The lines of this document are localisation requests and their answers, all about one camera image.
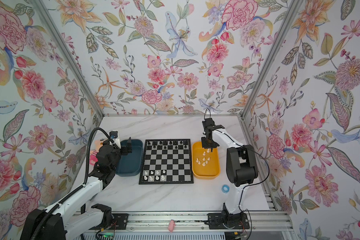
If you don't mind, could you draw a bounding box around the teal plastic bin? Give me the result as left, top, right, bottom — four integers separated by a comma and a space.
116, 139, 144, 177

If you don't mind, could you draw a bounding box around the aluminium frame post left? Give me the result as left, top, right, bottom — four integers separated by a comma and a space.
30, 0, 105, 119

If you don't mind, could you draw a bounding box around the pink toy left side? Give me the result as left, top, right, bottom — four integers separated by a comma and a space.
90, 140, 103, 166

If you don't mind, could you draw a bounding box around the aluminium frame post right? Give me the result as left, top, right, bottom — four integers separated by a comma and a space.
241, 1, 302, 120

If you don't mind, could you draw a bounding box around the aluminium frame post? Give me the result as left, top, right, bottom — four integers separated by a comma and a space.
241, 1, 302, 120
30, 0, 105, 119

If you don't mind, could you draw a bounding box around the black white chess board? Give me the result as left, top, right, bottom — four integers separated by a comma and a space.
139, 139, 194, 185

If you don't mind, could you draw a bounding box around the yellow plastic bin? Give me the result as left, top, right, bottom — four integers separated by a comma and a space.
192, 142, 221, 180

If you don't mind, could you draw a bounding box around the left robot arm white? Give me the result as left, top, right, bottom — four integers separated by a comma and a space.
21, 139, 133, 240

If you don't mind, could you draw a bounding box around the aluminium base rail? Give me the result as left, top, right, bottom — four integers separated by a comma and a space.
104, 211, 293, 233

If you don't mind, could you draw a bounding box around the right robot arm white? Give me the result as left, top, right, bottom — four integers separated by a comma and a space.
201, 118, 259, 228

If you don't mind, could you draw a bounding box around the pink small toy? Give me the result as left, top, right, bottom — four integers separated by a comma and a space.
168, 220, 176, 233

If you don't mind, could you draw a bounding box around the black corrugated cable hose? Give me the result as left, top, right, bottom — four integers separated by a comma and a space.
83, 127, 113, 185

